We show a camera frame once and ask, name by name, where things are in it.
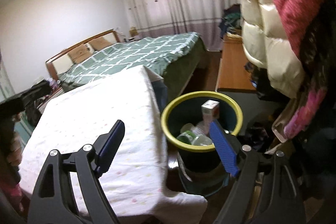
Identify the cream puffer jacket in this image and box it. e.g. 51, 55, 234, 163
240, 0, 303, 98

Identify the pile of dark clothes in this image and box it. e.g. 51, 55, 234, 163
219, 4, 242, 39

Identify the pink fuzzy sleeve forearm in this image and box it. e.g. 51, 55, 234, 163
1, 181, 26, 216

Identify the green label plastic bottle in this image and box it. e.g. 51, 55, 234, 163
177, 130, 198, 145

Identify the green checked bed quilt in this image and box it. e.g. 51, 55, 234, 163
59, 32, 206, 98

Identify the wooden bed headboard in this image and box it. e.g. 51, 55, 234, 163
46, 30, 121, 81

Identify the left hand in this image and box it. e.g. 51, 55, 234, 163
5, 113, 22, 180

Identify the yellow rimmed dark trash bin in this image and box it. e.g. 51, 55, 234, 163
161, 91, 243, 197

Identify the red quilted jacket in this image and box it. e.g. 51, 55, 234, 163
272, 0, 329, 143

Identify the pink tissue box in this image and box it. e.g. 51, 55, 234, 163
201, 100, 220, 126

